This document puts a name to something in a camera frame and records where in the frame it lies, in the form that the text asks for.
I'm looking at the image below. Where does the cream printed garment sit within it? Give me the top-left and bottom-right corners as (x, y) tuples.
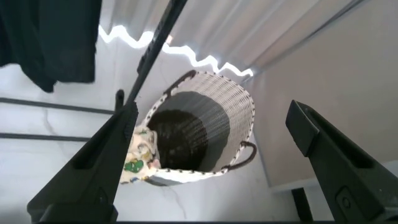
(119, 124), (162, 184)

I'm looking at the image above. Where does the black garment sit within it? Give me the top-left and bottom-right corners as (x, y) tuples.
(0, 0), (103, 93)

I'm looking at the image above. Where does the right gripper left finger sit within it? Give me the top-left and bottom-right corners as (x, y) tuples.
(26, 101), (139, 223)

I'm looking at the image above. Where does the white curtain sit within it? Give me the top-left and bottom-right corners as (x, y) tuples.
(99, 0), (364, 77)

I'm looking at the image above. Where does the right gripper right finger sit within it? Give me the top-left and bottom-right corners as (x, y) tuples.
(284, 99), (398, 223)

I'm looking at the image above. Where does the white laundry basket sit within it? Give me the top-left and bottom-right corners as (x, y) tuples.
(141, 70), (258, 187)

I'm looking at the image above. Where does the black clothes rack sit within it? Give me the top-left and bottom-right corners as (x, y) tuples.
(0, 0), (189, 142)

